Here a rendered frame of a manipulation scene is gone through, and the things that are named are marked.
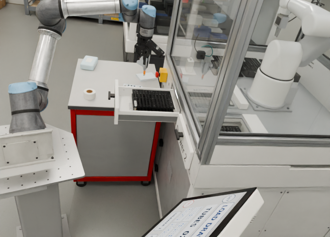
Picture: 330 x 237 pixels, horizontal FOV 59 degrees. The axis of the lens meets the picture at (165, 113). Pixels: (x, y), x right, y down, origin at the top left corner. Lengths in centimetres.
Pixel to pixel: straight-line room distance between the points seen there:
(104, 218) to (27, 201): 69
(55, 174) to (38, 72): 51
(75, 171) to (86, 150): 64
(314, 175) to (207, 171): 52
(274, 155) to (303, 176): 24
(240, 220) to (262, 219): 92
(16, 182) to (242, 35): 105
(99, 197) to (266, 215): 117
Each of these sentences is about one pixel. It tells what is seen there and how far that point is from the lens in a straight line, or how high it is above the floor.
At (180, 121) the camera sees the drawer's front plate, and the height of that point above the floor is 93.
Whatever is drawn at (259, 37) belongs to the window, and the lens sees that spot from 98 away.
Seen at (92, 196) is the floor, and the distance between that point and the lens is 226.
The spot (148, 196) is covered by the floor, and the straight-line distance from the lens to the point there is 228.
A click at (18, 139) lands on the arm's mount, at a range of 134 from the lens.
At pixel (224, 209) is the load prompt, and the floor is 116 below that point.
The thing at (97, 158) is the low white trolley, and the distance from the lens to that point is 207.
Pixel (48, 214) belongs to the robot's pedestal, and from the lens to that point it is 171.
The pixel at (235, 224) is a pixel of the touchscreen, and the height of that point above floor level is 119.
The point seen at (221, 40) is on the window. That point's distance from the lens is 111.
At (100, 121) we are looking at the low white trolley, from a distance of 185.
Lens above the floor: 177
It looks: 35 degrees down
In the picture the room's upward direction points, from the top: 10 degrees clockwise
